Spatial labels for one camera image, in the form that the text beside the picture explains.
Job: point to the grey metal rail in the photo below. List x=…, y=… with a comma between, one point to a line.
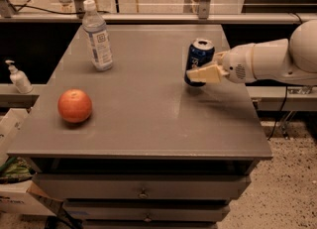
x=244, y=18

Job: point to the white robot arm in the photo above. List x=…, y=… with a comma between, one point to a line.
x=291, y=61

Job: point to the red apple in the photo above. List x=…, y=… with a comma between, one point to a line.
x=74, y=106

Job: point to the top grey drawer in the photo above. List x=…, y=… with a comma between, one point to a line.
x=141, y=186

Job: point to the grey drawer cabinet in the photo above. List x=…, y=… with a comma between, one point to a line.
x=145, y=119

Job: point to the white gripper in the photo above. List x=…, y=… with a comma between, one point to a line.
x=237, y=62

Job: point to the grey drawer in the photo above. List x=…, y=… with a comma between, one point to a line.
x=148, y=211
x=141, y=186

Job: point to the white cardboard box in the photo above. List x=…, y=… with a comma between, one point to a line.
x=18, y=194

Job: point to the clear plastic water bottle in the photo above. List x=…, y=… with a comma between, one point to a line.
x=97, y=36

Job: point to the middle grey drawer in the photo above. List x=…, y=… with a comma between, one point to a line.
x=148, y=211

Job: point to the white pump dispenser bottle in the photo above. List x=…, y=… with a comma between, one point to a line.
x=18, y=78

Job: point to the blue pepsi can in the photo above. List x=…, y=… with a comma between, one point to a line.
x=201, y=51

